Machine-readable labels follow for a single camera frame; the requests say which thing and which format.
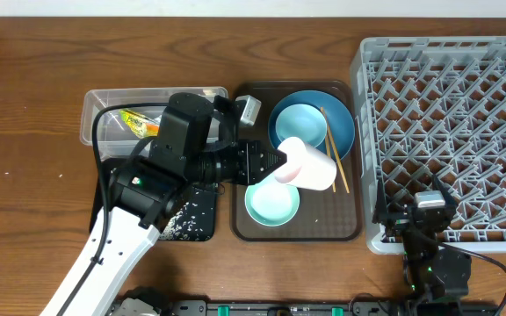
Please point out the black food waste tray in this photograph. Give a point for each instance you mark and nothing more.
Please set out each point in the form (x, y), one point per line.
(191, 215)

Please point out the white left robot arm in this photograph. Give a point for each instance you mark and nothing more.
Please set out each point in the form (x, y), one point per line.
(138, 196)

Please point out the green yellow snack wrapper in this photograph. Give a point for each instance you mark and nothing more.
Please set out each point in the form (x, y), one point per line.
(140, 125)

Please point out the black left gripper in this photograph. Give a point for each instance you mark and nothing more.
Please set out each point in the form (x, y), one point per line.
(242, 157)

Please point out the mint green small bowl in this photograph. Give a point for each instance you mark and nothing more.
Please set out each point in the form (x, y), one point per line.
(271, 203)

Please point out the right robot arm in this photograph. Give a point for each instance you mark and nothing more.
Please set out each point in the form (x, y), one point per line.
(436, 274)

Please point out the light blue bowl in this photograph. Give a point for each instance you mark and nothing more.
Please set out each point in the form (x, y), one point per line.
(302, 121)

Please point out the grey dishwasher rack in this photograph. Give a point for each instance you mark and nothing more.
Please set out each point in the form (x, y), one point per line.
(434, 107)

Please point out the brown serving tray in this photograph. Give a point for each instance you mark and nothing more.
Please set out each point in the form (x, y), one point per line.
(323, 215)

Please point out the clear plastic waste bin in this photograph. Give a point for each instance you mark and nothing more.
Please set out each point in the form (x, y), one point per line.
(115, 138)

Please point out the dark blue plate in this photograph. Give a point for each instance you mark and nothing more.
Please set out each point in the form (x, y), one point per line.
(339, 117)

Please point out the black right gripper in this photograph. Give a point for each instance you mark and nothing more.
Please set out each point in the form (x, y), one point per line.
(381, 213)

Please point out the white rice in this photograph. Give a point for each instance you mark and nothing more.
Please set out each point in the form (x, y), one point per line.
(187, 219)

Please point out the pink plastic cup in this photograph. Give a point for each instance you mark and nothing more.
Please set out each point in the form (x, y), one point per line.
(306, 167)

